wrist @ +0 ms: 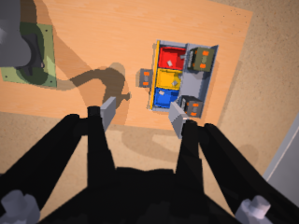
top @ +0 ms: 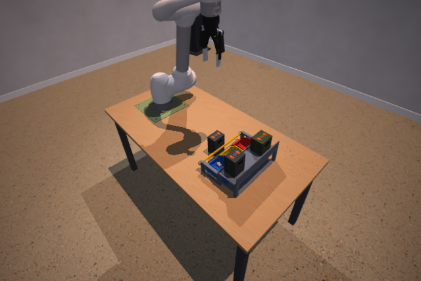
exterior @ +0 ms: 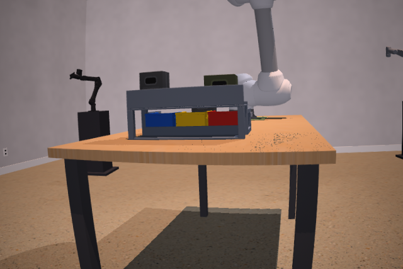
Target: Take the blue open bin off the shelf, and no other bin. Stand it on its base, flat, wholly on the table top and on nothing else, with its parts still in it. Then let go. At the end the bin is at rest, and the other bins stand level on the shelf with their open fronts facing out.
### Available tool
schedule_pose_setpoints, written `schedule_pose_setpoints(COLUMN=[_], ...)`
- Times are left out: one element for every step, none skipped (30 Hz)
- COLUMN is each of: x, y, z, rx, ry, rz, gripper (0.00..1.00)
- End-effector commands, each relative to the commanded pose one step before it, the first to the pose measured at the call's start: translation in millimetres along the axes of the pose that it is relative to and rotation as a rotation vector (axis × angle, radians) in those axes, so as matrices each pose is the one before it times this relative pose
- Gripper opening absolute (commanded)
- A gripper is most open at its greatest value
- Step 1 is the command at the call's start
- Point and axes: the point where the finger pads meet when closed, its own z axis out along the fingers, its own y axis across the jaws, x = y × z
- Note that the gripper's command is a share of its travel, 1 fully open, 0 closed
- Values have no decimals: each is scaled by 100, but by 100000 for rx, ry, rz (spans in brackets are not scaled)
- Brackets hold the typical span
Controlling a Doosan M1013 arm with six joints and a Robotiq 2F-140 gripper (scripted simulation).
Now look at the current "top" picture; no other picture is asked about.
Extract yellow open bin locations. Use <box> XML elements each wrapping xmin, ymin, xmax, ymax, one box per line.
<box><xmin>219</xmin><ymin>146</ymin><xmax>243</xmax><ymax>156</ymax></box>

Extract red open bin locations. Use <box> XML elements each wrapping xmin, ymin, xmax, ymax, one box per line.
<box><xmin>232</xmin><ymin>137</ymin><xmax>251</xmax><ymax>150</ymax></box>

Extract blue bin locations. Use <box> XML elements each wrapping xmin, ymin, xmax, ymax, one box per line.
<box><xmin>206</xmin><ymin>155</ymin><xmax>229</xmax><ymax>185</ymax></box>

